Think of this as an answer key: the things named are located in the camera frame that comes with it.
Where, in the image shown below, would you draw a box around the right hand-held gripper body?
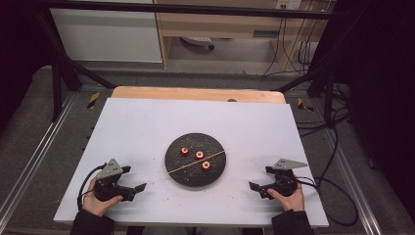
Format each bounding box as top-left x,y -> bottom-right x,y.
265,158 -> 308,199

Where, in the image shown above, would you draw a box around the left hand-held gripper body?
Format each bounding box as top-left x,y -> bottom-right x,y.
93,158 -> 135,203

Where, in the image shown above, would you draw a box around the thin wooden skewer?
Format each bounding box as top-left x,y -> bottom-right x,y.
165,149 -> 231,175

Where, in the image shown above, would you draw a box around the round black speckled plate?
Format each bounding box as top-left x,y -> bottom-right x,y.
164,132 -> 227,188

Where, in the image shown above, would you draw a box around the person's right hand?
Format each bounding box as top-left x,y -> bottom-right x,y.
267,182 -> 305,212

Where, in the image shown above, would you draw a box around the person's left hand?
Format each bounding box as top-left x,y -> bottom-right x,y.
81,177 -> 124,217

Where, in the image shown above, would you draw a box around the white table sheet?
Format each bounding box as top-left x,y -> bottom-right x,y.
53,97 -> 330,228

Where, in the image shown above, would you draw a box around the yellow black floor tape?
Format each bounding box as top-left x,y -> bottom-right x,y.
86,91 -> 102,110
297,97 -> 315,113

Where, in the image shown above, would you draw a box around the light wooden table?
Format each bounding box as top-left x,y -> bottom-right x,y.
111,85 -> 287,105

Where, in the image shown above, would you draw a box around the white cabinet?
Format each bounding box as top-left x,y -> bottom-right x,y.
49,7 -> 163,64

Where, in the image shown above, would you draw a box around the black curtain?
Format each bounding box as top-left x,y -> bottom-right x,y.
0,0 -> 53,131
321,0 -> 415,223

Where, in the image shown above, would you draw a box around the white flat device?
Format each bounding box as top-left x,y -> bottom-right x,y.
180,35 -> 216,51

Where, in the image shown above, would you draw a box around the light wooden desk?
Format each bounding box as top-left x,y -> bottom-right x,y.
153,0 -> 331,71

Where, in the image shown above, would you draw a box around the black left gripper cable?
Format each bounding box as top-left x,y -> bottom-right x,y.
76,163 -> 108,212

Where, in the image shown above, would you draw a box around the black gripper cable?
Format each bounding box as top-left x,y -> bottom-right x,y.
293,175 -> 360,227
76,163 -> 108,212

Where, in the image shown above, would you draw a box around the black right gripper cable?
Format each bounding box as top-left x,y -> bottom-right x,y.
293,175 -> 360,227

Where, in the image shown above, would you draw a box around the aluminium floor rail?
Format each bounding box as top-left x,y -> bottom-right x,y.
0,92 -> 78,226
321,126 -> 384,235

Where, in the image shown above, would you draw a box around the black floor cables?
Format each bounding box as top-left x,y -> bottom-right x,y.
295,82 -> 352,139

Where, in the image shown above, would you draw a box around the thin black hanging cable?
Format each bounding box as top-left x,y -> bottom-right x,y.
261,18 -> 289,78

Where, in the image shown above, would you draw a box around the bundle of hanging cables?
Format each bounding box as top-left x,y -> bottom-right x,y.
295,9 -> 316,75

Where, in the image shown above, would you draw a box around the white wall power socket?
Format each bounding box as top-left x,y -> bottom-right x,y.
275,0 -> 303,11

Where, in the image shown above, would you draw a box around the black metal frame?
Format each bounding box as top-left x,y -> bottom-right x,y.
32,0 -> 346,123

